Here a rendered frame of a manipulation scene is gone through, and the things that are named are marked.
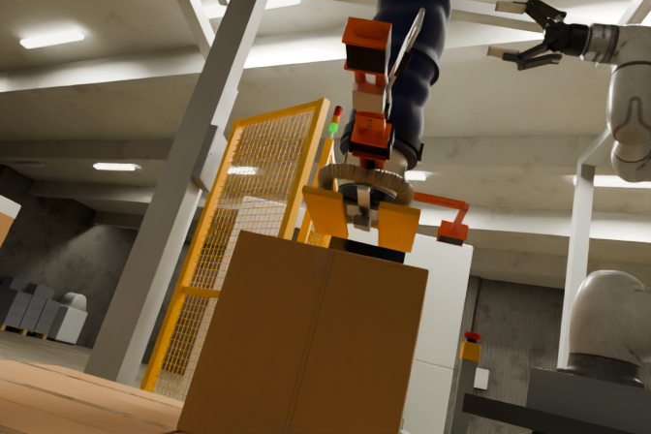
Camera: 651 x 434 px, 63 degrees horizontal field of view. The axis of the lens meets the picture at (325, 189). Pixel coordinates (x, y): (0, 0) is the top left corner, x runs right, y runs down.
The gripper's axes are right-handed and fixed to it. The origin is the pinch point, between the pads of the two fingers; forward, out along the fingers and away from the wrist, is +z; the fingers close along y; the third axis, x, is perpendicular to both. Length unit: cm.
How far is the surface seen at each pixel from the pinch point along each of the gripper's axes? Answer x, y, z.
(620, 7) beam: 227, -222, -104
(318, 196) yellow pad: 10, 48, 34
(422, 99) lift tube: 21.8, 9.4, 14.6
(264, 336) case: -4, 83, 33
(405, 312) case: -5, 73, 8
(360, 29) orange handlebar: -39, 36, 24
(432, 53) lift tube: 19.3, -4.2, 14.6
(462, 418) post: 121, 86, -23
